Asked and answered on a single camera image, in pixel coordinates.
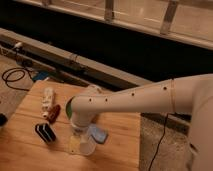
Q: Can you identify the white tube bottle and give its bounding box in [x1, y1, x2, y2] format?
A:
[42, 87, 55, 111]

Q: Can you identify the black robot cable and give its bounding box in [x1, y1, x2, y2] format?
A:
[147, 113, 170, 171]

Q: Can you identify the black white striped eraser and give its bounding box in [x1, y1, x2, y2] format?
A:
[35, 123, 56, 143]

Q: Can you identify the white ceramic cup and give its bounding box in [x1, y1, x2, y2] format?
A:
[78, 134, 97, 156]

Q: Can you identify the blue sponge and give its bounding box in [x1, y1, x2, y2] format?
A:
[89, 124, 108, 144]

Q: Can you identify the grey metal floor rail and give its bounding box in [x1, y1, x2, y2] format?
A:
[0, 28, 151, 89]

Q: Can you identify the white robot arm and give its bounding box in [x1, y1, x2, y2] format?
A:
[71, 74, 213, 171]

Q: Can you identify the green bowl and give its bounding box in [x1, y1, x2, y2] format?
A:
[65, 98, 72, 119]

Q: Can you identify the blue object on floor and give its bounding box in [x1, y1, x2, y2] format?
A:
[32, 71, 49, 82]

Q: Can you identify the black coiled floor cable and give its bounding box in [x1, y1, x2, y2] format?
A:
[1, 59, 35, 92]

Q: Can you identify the black object at left edge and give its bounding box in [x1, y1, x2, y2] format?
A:
[0, 113, 8, 127]

